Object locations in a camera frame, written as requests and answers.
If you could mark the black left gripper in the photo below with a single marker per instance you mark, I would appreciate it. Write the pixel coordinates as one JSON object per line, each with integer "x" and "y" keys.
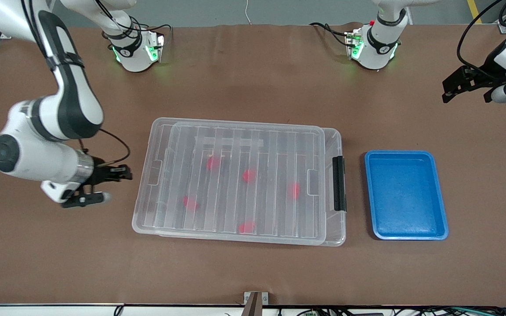
{"x": 489, "y": 71}

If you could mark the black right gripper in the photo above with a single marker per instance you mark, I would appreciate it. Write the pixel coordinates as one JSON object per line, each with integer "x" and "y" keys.
{"x": 99, "y": 172}

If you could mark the clear ribbed box lid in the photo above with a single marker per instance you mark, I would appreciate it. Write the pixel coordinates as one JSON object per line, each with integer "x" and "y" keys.
{"x": 231, "y": 145}

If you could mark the red block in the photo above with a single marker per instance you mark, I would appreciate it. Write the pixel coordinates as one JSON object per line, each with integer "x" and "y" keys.
{"x": 248, "y": 176}
{"x": 294, "y": 190}
{"x": 212, "y": 163}
{"x": 247, "y": 227}
{"x": 190, "y": 203}

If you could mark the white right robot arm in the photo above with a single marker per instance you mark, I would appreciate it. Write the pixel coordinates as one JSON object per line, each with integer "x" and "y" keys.
{"x": 73, "y": 96}

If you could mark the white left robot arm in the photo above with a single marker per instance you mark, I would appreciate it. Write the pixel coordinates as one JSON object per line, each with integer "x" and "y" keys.
{"x": 376, "y": 48}

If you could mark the clear plastic storage box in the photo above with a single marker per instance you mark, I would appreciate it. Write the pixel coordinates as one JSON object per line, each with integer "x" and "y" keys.
{"x": 334, "y": 228}

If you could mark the blue plastic tray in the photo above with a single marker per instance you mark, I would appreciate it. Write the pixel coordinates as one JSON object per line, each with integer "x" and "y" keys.
{"x": 409, "y": 197}

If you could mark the brown table cover sheet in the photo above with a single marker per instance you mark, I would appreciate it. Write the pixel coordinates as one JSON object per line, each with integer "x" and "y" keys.
{"x": 253, "y": 272}

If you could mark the grey metal table bracket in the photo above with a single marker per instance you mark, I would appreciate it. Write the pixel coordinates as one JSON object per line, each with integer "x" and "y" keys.
{"x": 255, "y": 303}

